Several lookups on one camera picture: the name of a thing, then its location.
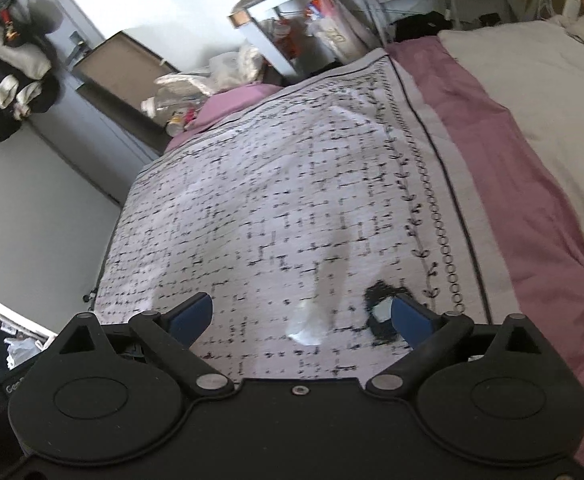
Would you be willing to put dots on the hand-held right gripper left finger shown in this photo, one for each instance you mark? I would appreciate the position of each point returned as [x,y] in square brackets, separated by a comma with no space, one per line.
[191,317]

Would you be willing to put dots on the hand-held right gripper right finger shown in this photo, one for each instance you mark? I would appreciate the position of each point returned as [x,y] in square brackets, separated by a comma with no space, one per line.
[414,317]

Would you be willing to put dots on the small black cloth item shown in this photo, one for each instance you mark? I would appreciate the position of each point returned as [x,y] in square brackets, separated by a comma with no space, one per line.
[379,330]

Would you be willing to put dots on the clear plastic bag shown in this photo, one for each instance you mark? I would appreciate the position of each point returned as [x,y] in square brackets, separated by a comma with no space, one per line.
[309,327]

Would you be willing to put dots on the white plastic trash bag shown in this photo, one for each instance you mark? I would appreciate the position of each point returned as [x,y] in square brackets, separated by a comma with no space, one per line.
[21,352]

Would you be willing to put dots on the white black-patterned blanket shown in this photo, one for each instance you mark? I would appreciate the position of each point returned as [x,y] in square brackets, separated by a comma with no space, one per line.
[272,200]

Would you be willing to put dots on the pile of clear plastic bags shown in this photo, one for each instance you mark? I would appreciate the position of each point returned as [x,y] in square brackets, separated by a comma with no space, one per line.
[201,85]

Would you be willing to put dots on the white quilt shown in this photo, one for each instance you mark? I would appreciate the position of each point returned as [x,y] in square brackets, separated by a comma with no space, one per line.
[547,110]

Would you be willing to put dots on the flat cardboard box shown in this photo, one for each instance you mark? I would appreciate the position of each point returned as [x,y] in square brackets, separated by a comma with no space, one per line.
[116,80]

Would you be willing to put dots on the white shopping bag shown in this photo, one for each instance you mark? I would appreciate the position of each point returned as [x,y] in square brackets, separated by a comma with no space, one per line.
[337,35]

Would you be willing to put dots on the dark hanging jacket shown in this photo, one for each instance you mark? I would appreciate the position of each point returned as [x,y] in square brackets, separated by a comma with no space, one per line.
[6,75]

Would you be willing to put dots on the white desk with black top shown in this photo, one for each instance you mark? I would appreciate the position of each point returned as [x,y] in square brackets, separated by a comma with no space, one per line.
[272,15]

